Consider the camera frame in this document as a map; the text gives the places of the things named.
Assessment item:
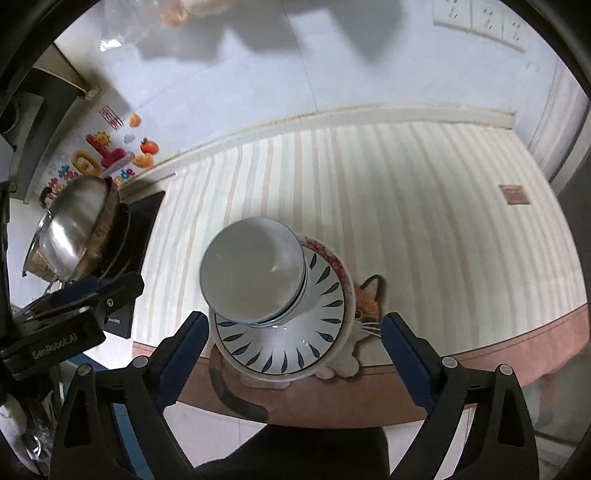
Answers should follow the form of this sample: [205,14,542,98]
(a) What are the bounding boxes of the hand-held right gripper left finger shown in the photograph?
[48,311,209,480]

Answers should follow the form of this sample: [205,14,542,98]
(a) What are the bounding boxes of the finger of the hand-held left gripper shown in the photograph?
[14,271,145,325]

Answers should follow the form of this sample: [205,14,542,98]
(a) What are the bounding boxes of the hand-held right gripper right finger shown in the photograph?
[381,312,539,480]

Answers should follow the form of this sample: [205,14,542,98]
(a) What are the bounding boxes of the blue leaf pattern plate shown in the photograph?
[213,240,356,374]

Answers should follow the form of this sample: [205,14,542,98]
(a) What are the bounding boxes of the pink patterned plate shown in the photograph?
[210,235,359,384]

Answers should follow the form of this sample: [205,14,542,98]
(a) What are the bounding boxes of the wok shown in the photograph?
[25,182,132,283]

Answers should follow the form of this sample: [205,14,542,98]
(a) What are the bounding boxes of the cat-shaped mat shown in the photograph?
[208,274,385,423]

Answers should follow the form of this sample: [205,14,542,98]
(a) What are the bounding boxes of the stainless steel pot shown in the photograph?
[23,176,114,280]

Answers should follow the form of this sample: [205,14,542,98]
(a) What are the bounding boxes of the black stove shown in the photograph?
[99,190,166,339]

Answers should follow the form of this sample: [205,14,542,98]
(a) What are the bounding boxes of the striped tablecloth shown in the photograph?
[131,113,591,425]

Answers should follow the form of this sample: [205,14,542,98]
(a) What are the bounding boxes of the brown label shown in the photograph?
[499,184,531,206]

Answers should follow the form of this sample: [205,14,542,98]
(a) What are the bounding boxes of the clear plastic bag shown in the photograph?
[99,0,236,51]

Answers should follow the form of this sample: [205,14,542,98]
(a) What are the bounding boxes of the colourful wall stickers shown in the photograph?
[46,104,160,195]

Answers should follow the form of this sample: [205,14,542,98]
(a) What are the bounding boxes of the white wall socket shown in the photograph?
[433,0,472,31]
[471,1,505,40]
[501,16,527,51]

